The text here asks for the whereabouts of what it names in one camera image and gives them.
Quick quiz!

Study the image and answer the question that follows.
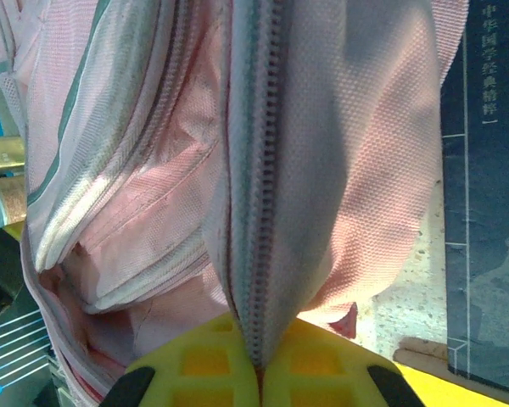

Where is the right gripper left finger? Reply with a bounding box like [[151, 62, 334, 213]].
[[105, 315, 260, 407]]

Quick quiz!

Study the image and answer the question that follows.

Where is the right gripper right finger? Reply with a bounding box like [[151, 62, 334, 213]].
[[262, 320, 421, 407]]

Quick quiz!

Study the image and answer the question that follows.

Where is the pink backpack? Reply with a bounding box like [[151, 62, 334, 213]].
[[0, 0, 470, 407]]

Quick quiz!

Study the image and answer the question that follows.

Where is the dark blue book yellow label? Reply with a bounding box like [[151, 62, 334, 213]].
[[439, 0, 509, 398]]

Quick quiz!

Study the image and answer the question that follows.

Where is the copper tin can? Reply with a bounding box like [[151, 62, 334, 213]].
[[0, 176, 29, 231]]

